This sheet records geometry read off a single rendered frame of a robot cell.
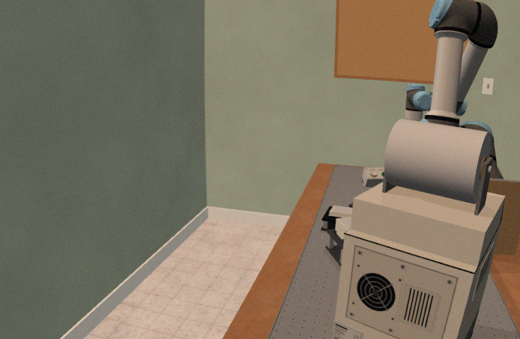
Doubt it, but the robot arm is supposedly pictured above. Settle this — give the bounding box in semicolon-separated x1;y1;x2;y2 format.
405;0;504;179

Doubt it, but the beige horizontal cylinder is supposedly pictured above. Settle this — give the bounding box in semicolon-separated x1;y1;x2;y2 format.
384;119;491;204

